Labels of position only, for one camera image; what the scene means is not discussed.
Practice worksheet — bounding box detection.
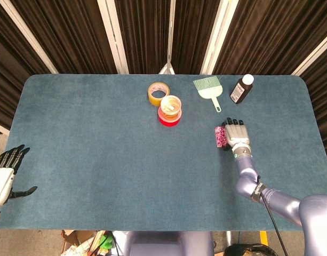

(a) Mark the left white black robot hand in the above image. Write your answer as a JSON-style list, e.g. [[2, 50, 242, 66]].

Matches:
[[0, 144, 38, 207]]

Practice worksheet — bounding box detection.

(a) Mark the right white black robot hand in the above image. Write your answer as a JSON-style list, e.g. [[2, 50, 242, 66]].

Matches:
[[220, 117, 251, 152]]

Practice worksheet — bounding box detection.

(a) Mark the pink patterned card pile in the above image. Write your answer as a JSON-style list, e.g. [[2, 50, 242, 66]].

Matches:
[[214, 126, 228, 147]]

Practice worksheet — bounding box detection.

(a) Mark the light green hand brush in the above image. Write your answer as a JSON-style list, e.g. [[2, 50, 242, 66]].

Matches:
[[193, 76, 222, 114]]

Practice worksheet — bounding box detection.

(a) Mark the brown bottle with white cap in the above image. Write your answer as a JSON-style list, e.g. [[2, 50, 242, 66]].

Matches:
[[229, 74, 254, 105]]

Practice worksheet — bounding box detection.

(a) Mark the red tape roll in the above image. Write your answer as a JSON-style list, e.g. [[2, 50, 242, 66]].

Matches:
[[157, 106, 182, 126]]

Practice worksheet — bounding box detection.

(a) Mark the clear jar of rubber bands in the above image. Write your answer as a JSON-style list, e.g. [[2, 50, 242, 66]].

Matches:
[[159, 95, 182, 121]]

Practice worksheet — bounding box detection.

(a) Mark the yellow tape roll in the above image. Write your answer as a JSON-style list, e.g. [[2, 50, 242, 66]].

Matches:
[[147, 82, 171, 107]]

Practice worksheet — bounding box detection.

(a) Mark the dark brown curtain panel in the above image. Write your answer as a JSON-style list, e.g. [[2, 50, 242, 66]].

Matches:
[[8, 0, 118, 75], [299, 45, 327, 161], [0, 0, 51, 129], [212, 0, 327, 75], [109, 0, 171, 75], [171, 0, 224, 75]]

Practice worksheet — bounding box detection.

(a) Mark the open cardboard box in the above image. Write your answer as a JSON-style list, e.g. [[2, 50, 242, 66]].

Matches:
[[60, 229, 96, 256]]

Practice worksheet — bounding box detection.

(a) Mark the thin white pole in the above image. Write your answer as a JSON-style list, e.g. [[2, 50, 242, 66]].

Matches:
[[157, 0, 177, 75]]

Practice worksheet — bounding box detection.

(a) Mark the blue table mat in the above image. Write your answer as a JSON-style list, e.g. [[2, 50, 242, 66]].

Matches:
[[0, 74, 327, 231]]

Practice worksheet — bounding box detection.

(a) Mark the black bag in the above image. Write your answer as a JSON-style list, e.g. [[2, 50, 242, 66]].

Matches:
[[223, 242, 280, 256]]

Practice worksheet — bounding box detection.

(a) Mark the green plastic toy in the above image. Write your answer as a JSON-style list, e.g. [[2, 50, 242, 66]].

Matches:
[[99, 234, 113, 251]]

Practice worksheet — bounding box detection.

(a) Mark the purple robot torso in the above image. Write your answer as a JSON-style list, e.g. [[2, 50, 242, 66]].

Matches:
[[112, 230, 214, 256]]

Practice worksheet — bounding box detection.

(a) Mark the black printed arm strap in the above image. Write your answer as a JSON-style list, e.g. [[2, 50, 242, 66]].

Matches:
[[250, 182, 267, 203]]

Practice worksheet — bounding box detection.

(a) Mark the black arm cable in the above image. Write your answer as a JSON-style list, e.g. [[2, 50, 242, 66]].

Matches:
[[256, 174, 289, 256]]

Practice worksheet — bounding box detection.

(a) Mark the white frame post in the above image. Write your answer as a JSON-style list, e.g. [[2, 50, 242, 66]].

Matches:
[[97, 0, 130, 75], [291, 34, 327, 77], [200, 0, 239, 75], [0, 0, 59, 75]]

